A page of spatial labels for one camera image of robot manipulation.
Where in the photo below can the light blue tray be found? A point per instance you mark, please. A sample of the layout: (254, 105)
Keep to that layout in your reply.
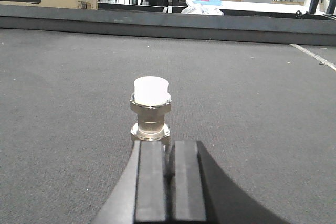
(209, 2)

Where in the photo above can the dark grey conveyor belt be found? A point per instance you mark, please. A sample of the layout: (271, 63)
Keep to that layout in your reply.
(266, 113)

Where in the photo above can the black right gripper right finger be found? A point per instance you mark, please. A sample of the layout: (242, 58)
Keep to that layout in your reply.
(201, 192)

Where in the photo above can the white table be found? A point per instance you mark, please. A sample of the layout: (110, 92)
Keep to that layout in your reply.
(260, 7)

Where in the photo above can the clear plastic bag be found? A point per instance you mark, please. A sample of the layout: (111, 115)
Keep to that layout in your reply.
(199, 9)

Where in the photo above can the metal valve with white cap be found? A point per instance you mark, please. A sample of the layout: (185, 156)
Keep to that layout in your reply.
(151, 101)

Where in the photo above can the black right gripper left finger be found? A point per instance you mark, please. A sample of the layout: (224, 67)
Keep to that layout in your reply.
(139, 196)

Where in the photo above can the black conveyor side rail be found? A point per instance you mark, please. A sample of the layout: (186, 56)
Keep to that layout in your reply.
(319, 31)

